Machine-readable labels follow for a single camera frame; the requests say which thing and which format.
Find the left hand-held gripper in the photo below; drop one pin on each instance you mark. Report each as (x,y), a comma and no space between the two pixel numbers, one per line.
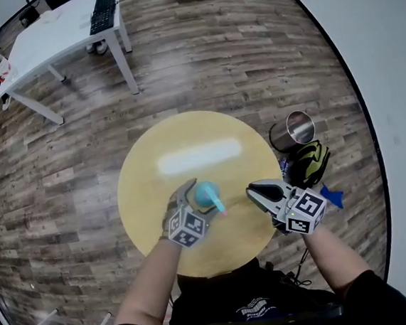
(188,227)

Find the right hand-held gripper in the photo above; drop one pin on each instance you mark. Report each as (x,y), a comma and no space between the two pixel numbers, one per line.
(302,209)

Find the person's left forearm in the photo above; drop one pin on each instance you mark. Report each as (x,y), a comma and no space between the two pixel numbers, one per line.
(150,281)

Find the person's right forearm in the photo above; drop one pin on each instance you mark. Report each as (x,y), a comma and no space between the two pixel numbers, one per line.
(334,260)

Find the person's left hand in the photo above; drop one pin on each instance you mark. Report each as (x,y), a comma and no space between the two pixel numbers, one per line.
(168,215)

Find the blue packet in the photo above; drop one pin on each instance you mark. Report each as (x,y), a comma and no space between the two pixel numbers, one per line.
(284,166)

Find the green black backpack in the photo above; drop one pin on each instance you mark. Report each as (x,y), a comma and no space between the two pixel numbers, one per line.
(310,164)

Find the blue cloth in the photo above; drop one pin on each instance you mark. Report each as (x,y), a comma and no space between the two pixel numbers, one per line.
(332,196)

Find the yellow round table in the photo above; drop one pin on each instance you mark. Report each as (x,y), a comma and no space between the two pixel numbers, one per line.
(185,131)

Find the metal trash bin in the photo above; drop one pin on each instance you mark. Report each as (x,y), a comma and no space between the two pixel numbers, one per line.
(299,127)

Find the person's black shirt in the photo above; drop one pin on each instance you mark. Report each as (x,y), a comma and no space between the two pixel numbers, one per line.
(237,294)

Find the black keyboard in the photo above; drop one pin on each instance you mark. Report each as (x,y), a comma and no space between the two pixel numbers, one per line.
(103,12)

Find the white rectangular table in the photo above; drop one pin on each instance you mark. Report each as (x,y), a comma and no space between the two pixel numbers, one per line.
(52,40)

